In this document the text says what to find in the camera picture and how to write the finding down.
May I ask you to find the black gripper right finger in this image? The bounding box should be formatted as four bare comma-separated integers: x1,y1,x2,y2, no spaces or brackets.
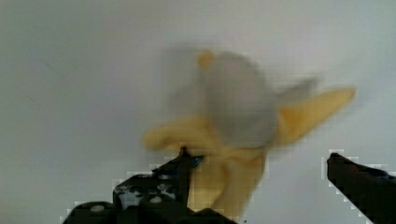
327,153,396,224

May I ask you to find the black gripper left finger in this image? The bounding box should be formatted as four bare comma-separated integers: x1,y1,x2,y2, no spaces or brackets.
63,147,236,224

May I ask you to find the yellow peeled toy banana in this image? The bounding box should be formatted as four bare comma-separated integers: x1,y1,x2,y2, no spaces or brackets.
142,50,356,221

